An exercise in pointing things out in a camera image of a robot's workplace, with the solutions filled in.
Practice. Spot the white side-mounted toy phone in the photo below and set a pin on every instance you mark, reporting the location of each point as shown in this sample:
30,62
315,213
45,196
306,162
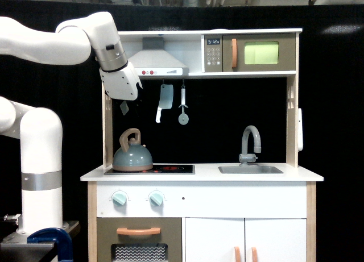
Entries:
300,131

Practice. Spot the grey toy sink basin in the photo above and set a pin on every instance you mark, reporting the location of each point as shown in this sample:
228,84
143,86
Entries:
247,169

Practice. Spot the wooden toy kitchen frame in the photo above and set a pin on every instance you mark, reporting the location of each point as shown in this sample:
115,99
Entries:
208,193

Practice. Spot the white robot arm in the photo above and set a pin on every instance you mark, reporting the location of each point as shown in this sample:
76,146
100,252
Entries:
39,129

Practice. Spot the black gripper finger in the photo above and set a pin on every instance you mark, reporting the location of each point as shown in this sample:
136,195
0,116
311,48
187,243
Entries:
137,104
124,107

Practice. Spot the right mint stove knob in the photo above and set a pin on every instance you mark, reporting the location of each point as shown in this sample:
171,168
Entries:
156,198

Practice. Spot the right white cabinet door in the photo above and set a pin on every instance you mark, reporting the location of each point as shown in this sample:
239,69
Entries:
275,239

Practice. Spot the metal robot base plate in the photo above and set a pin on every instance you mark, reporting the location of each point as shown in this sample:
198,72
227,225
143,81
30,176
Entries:
18,239

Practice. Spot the blue C-clamp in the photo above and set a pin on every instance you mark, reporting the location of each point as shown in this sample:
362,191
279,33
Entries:
59,237

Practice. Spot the toy range hood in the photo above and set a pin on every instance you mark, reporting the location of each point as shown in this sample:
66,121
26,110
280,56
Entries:
154,61

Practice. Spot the white cabinet door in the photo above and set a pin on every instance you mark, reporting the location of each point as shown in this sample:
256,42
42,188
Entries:
214,239
275,239

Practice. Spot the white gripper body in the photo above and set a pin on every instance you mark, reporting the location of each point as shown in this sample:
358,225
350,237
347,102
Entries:
122,84

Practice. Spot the toy cleaver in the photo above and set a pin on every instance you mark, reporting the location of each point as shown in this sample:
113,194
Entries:
165,101

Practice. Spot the toy oven door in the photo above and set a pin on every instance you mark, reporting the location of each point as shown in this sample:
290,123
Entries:
139,239

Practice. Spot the toy microwave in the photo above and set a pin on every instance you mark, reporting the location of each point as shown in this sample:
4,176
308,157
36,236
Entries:
249,52

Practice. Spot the toy pizza cutter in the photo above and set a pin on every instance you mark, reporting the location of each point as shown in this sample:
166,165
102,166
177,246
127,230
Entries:
183,117

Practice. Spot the black toy stove top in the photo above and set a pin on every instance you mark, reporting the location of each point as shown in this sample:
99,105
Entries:
159,169

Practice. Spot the left mint stove knob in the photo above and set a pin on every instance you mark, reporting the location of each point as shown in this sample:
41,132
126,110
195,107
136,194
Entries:
119,198

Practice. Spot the mint stove knob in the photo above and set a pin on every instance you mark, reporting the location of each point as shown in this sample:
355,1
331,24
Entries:
119,198
156,198

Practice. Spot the grey-green toy teapot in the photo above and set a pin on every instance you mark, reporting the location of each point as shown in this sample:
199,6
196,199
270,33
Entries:
132,156

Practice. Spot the left white cabinet door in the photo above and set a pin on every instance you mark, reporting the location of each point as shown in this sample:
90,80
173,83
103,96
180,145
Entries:
214,239

